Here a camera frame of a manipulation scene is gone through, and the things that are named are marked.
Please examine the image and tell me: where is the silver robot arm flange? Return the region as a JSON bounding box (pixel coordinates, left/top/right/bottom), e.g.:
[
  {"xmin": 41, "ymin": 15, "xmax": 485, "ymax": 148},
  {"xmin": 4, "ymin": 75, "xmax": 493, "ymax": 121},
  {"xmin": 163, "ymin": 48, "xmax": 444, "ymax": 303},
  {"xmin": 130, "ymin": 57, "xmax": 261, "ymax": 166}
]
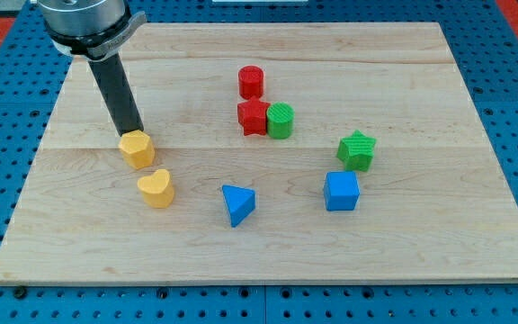
[{"xmin": 31, "ymin": 0, "xmax": 147, "ymax": 62}]

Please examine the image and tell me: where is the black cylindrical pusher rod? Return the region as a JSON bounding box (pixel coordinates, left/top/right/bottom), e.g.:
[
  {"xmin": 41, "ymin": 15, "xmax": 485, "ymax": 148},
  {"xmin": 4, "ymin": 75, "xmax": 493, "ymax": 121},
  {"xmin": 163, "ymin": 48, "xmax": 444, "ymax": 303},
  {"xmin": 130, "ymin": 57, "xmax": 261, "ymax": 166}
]
[{"xmin": 89, "ymin": 54, "xmax": 144, "ymax": 136}]

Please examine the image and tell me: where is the yellow hexagon block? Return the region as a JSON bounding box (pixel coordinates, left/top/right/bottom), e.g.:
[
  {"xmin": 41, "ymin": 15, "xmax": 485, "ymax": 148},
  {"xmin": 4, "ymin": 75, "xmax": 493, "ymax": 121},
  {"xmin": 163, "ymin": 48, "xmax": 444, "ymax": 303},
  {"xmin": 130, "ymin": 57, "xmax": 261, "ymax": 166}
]
[{"xmin": 119, "ymin": 130, "xmax": 155, "ymax": 169}]

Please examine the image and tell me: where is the red star block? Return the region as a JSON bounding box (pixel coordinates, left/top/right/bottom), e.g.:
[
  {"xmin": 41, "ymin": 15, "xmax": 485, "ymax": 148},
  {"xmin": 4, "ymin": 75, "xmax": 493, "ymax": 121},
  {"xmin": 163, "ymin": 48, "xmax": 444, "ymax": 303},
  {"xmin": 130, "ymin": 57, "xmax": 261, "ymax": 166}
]
[{"xmin": 237, "ymin": 97, "xmax": 271, "ymax": 136}]

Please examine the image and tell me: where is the red cylinder block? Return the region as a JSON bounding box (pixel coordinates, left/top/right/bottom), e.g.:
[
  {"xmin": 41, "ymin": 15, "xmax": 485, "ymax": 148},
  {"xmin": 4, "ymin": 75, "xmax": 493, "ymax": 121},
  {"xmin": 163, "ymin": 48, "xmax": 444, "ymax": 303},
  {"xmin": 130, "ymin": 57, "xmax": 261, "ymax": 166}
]
[{"xmin": 237, "ymin": 65, "xmax": 264, "ymax": 99}]

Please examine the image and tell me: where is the yellow heart block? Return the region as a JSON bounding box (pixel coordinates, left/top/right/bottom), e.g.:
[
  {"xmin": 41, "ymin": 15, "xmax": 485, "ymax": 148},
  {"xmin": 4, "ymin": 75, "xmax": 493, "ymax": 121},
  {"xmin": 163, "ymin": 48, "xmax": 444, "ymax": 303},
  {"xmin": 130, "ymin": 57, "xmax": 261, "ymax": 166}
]
[{"xmin": 137, "ymin": 169, "xmax": 174, "ymax": 209}]

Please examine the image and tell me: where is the green star block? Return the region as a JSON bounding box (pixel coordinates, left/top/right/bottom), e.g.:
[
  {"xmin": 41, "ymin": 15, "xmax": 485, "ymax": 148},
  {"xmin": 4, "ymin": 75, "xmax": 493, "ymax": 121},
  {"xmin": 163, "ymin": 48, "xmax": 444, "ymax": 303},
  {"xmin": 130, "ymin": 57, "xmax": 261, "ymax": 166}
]
[{"xmin": 336, "ymin": 130, "xmax": 377, "ymax": 172}]

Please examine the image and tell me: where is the green cylinder block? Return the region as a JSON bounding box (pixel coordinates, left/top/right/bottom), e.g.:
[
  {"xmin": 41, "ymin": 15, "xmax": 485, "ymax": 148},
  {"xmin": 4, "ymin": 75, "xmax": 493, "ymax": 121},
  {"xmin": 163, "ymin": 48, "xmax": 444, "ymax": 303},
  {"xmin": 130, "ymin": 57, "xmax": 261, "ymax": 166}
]
[{"xmin": 266, "ymin": 102, "xmax": 295, "ymax": 140}]

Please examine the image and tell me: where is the blue cube block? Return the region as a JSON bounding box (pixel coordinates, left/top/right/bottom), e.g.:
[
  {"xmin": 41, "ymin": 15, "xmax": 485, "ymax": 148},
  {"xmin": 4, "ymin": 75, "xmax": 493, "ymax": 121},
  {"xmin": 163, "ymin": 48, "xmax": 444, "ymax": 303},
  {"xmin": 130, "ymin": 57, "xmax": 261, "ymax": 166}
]
[{"xmin": 323, "ymin": 171, "xmax": 360, "ymax": 212}]

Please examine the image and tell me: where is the blue triangle block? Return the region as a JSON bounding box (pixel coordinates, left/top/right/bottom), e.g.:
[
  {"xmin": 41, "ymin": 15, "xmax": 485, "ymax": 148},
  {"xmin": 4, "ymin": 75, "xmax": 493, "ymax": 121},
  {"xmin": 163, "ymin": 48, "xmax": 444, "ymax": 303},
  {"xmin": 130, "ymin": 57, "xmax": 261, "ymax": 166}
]
[{"xmin": 221, "ymin": 184, "xmax": 255, "ymax": 228}]

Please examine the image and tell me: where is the light wooden board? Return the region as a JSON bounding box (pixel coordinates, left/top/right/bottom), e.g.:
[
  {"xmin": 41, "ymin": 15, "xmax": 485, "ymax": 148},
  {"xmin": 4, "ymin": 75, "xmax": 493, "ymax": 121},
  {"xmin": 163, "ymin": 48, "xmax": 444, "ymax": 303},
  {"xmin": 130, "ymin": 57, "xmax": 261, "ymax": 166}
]
[{"xmin": 0, "ymin": 22, "xmax": 518, "ymax": 286}]

